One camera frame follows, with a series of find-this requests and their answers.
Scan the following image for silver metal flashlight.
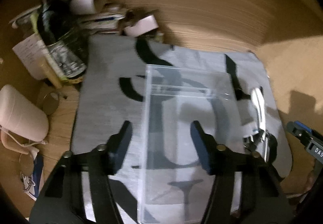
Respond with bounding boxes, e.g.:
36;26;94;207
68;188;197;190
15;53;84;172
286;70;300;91
243;129;278;164

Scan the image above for clear acrylic storage box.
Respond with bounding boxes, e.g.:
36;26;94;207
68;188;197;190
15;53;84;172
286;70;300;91
138;65;243;223

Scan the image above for white handheld foot file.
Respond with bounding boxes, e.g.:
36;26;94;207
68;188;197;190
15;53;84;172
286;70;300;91
250;88;266;139

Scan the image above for grey rug with black letters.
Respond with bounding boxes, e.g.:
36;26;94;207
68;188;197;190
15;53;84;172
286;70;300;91
71;35;293;223

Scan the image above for round mirror glasses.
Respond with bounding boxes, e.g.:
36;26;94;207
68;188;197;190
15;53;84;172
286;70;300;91
41;91;60;116

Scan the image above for white cylindrical speaker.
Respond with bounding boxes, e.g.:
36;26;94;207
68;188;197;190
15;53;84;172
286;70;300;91
1;84;49;142

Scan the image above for stack of papers and booklets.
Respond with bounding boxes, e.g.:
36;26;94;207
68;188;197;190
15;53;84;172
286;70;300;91
77;4;128;34

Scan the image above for pink tape roll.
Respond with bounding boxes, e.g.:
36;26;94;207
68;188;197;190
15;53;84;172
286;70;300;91
124;15;159;37

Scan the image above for white note card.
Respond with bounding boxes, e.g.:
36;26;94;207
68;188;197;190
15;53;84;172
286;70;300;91
13;34;50;80

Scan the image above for white paper cup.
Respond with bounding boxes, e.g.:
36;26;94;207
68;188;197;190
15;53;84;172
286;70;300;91
70;0;96;15

